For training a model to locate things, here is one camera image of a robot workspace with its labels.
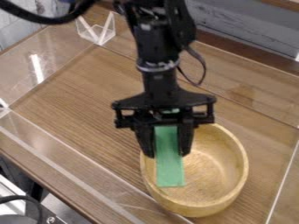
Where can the black metal table frame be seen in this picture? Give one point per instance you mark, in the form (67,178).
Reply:
(27,203)

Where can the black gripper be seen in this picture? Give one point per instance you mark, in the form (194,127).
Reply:
(164,104)

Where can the green rectangular block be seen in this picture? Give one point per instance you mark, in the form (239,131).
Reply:
(168,160)

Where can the clear acrylic tray wall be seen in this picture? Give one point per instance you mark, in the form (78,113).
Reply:
(62,151)

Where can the brown wooden bowl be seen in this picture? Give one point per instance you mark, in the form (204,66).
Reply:
(215,174)

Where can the clear acrylic corner bracket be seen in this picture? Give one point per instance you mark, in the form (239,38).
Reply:
(98,34)

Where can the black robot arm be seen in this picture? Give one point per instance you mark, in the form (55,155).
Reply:
(163,30)

